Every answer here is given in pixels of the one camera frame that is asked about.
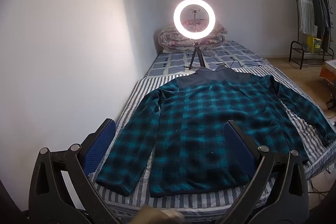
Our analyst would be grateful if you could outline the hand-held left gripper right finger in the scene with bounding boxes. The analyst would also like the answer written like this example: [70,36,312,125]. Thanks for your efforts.
[215,120,310,224]

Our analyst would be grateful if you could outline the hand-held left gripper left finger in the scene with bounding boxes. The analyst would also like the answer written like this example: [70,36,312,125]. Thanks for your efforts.
[28,118,124,224]

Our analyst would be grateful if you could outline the teal plaid fleece jacket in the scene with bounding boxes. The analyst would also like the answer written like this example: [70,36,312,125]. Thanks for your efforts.
[95,68,336,198]

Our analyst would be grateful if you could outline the black metal clothes rack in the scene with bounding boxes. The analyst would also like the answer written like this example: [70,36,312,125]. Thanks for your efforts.
[288,0,336,71]

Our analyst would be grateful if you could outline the dark hanging clothes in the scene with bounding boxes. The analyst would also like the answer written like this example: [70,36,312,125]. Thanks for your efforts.
[311,0,332,54]

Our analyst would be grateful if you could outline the blue white striped blanket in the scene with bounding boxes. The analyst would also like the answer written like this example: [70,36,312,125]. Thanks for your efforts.
[89,64,336,216]

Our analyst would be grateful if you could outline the blue patterned bed sheet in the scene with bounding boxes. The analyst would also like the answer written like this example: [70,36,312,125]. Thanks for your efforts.
[146,40,271,80]

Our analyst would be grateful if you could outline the orange and white side table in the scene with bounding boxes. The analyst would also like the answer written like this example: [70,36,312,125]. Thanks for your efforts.
[318,60,336,83]

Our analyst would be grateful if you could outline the folded floral quilt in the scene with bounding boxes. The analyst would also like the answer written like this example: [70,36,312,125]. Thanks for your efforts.
[158,18,226,54]

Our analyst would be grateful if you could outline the yellow box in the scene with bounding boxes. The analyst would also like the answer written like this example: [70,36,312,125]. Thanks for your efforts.
[307,35,323,53]

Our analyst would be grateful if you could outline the striped hanging towel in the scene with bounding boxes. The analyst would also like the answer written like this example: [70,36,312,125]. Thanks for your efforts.
[293,0,315,35]

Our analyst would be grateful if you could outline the black power cable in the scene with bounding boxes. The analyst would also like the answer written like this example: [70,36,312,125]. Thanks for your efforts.
[203,56,265,68]

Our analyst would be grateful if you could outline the ring light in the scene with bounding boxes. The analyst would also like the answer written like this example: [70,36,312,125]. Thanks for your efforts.
[173,0,216,41]

